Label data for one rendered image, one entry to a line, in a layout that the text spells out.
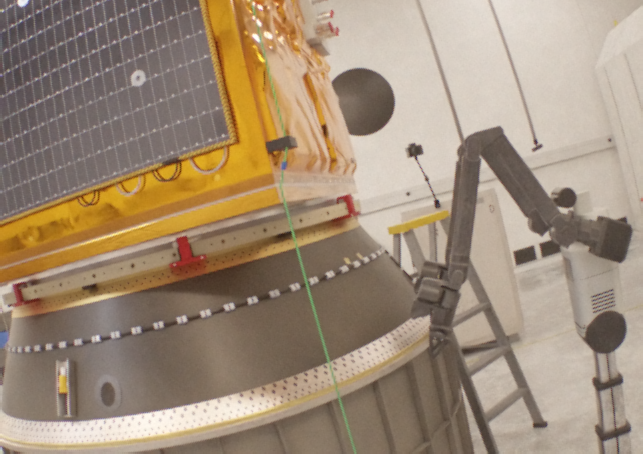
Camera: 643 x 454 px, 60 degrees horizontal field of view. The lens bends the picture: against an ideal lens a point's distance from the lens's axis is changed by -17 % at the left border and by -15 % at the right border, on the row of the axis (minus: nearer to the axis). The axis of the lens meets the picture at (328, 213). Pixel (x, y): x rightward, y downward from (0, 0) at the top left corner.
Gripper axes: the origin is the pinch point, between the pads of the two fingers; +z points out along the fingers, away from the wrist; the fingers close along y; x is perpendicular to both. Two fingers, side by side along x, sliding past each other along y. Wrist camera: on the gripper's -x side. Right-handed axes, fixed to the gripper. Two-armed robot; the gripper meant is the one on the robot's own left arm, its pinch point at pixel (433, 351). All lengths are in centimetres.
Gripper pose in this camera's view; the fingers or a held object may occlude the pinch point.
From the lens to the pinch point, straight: 195.9
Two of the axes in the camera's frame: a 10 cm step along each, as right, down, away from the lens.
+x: 9.6, 2.6, -1.3
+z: -2.5, 9.6, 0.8
